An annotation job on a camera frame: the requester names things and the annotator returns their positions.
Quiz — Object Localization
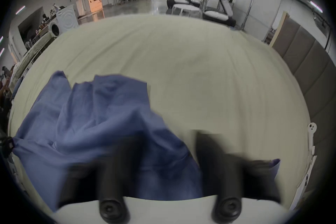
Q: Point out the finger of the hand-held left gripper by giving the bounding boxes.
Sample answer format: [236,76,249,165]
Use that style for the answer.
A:
[0,136,14,156]

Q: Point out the white washing machine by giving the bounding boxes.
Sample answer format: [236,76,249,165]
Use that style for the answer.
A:
[49,5,80,37]

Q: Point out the brown padded headboard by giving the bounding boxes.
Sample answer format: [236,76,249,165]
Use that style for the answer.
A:
[272,16,336,173]

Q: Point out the bed with beige sheet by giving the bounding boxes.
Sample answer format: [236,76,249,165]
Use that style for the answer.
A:
[7,13,312,219]

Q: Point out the round white table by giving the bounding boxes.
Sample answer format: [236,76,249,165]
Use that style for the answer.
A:
[172,4,203,18]

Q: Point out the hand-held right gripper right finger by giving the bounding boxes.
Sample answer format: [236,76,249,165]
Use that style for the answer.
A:
[195,130,282,224]

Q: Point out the long covered table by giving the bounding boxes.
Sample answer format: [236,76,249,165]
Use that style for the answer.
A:
[15,31,59,80]

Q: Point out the pale wooden board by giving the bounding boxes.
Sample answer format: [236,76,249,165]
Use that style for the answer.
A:
[268,11,290,47]

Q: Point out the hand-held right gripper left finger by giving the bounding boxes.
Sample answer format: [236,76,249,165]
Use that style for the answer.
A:
[59,136,148,224]

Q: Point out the blue shirt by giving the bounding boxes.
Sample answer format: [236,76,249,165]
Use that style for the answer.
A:
[12,71,281,213]

